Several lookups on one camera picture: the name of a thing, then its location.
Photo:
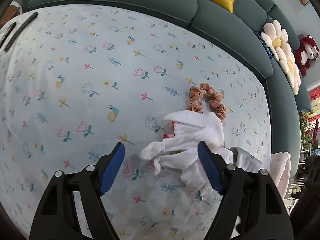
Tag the white flower cushion lower right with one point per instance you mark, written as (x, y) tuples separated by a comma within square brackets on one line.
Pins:
[(290, 70)]

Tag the floral light blue tablecloth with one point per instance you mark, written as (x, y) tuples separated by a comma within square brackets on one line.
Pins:
[(81, 78)]

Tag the black remote control with buttons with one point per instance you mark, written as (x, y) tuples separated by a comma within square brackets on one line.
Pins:
[(7, 33)]

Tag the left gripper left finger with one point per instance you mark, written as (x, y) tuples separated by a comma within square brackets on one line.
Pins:
[(56, 217)]

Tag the slim black remote control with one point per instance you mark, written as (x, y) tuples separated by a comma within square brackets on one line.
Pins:
[(20, 29)]

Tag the teal sectional sofa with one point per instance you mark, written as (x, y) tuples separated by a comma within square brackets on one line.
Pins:
[(235, 33)]

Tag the trash bin with white bag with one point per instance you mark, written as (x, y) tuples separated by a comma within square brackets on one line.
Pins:
[(280, 169)]

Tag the white flower cushion upper right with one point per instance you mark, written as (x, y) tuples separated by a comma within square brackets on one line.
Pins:
[(276, 39)]

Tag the white flower cushion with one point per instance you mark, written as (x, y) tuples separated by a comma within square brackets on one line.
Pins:
[(276, 39), (290, 70)]

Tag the green potted plant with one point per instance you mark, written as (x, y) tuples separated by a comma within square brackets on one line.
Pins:
[(308, 130)]

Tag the pink dotted scrunchie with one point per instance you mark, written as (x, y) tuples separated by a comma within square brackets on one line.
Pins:
[(210, 96)]

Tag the blue patterned scrunchie on sofa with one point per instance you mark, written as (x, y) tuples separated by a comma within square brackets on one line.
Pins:
[(269, 53)]

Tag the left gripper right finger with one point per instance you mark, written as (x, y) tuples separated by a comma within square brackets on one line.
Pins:
[(250, 203)]

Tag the red and white teddy bear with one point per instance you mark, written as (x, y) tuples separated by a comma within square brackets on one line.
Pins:
[(306, 53)]

